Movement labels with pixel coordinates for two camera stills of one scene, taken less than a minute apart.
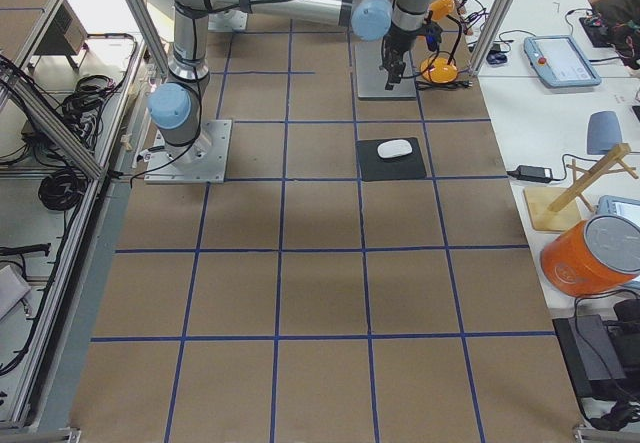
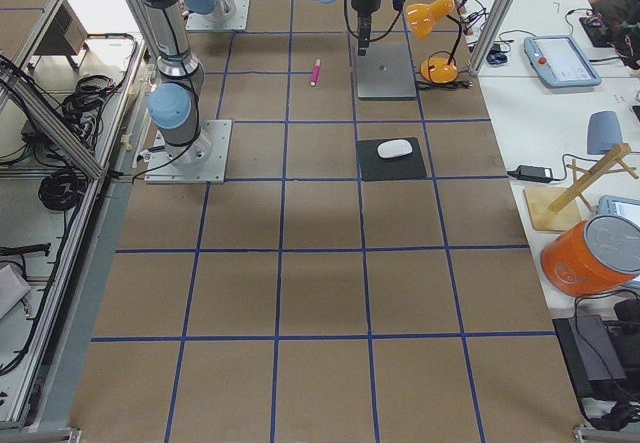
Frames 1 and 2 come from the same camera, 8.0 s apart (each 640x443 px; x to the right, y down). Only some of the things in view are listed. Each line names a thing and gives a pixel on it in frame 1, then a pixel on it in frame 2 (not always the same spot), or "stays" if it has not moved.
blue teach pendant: (560, 62) stays
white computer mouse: (394, 148) stays
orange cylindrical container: (597, 255) stays
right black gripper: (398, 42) → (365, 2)
